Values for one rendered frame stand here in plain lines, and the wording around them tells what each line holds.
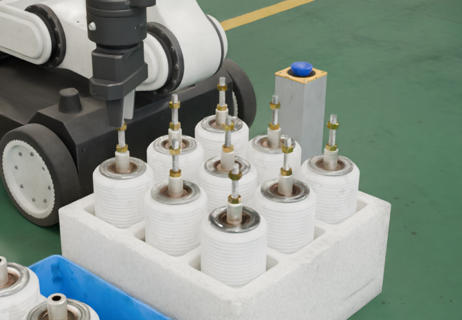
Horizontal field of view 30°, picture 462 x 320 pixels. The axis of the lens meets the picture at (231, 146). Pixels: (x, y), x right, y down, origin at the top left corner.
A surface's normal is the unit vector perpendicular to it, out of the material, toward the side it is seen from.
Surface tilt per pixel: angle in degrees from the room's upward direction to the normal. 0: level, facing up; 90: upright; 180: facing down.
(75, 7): 18
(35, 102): 0
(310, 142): 90
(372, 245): 90
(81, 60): 90
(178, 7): 48
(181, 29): 44
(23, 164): 90
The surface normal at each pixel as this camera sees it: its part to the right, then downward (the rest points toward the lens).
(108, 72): -0.34, 0.40
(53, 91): 0.02, -0.90
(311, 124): 0.75, 0.29
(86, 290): -0.66, 0.28
